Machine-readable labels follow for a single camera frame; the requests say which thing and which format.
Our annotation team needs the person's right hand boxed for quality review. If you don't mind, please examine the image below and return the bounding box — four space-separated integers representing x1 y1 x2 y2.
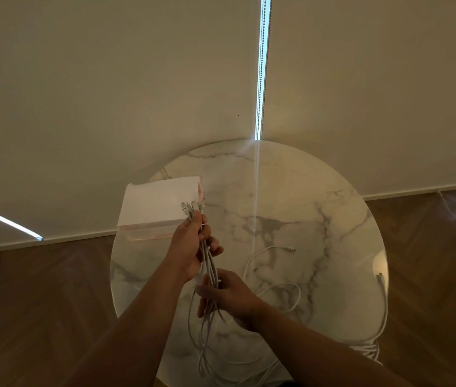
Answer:
195 269 269 331

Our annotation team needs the person's left hand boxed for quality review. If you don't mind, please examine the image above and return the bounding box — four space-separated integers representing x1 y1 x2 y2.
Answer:
165 211 225 283

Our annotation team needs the white pink box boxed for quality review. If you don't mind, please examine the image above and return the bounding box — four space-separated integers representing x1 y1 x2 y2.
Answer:
117 176 204 241

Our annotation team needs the person's left forearm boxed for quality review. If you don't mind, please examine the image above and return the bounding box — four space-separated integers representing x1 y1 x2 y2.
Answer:
63 260 190 387

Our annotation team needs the round marble table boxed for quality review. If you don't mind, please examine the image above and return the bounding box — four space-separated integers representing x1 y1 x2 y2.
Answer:
110 139 390 387

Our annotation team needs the blind bead pull chain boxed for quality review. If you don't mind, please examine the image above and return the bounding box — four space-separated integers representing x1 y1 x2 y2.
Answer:
254 0 272 141

